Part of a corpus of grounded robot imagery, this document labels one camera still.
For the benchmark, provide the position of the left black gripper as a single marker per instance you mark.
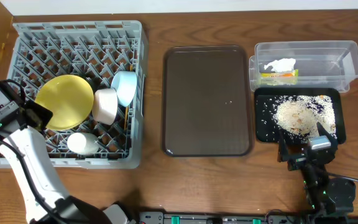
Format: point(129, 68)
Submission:
point(38, 114)

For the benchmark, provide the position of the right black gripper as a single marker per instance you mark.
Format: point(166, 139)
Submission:
point(301, 158)

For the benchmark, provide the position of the leftover rice pile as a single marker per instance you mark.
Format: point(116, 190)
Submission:
point(297, 116)

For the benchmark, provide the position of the yellow round plate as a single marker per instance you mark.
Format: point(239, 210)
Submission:
point(70, 99)

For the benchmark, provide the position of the green orange snack wrapper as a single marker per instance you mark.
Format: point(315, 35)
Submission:
point(283, 78)

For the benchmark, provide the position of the white paper napkin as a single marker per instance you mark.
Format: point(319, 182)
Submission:
point(282, 65)

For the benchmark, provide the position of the white plastic cup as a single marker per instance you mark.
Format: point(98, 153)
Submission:
point(83, 143)

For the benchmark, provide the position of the pink white bowl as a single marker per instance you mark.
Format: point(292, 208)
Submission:
point(105, 106)

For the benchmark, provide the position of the wooden chopstick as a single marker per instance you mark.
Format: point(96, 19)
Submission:
point(126, 118)

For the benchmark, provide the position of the light blue bowl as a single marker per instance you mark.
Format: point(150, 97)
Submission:
point(125, 84)

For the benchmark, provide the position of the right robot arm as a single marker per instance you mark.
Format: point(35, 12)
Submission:
point(331, 199)

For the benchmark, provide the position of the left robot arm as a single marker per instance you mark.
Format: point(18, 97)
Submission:
point(23, 145)

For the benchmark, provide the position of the black waste tray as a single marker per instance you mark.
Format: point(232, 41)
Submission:
point(266, 99)

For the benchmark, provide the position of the clear plastic waste bin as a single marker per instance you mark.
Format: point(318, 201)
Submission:
point(320, 63)

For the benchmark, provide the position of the dark brown serving tray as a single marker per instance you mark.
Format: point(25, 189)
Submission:
point(206, 109)

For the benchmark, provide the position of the grey plastic dish rack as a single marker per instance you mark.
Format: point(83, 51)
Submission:
point(95, 51)

